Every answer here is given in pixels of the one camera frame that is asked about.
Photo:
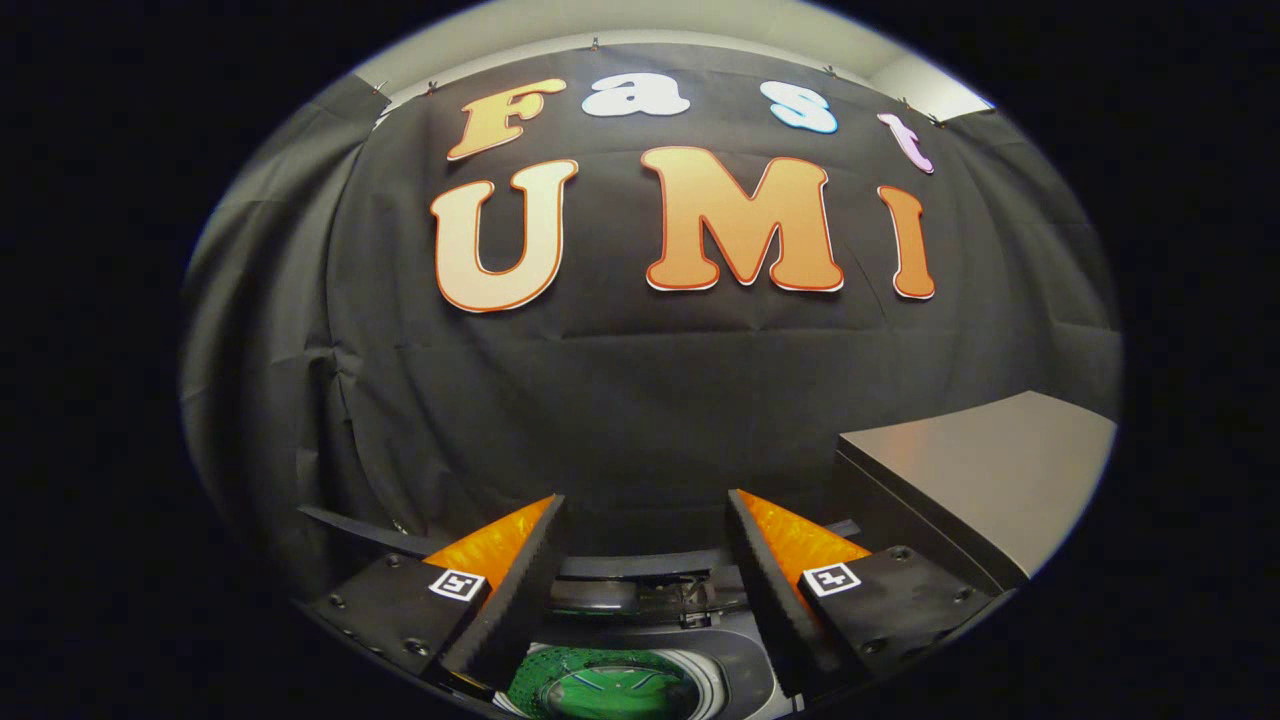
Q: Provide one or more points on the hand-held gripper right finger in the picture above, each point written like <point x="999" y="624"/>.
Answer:
<point x="770" y="600"/>

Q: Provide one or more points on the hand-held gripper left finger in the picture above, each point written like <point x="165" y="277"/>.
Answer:
<point x="525" y="590"/>

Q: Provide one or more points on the washing machine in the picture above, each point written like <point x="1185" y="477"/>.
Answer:
<point x="740" y="650"/>

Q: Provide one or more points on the green polo shirt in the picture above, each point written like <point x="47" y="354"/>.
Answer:
<point x="620" y="690"/>

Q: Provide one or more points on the black backdrop cloth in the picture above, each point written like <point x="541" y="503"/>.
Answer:
<point x="640" y="400"/>

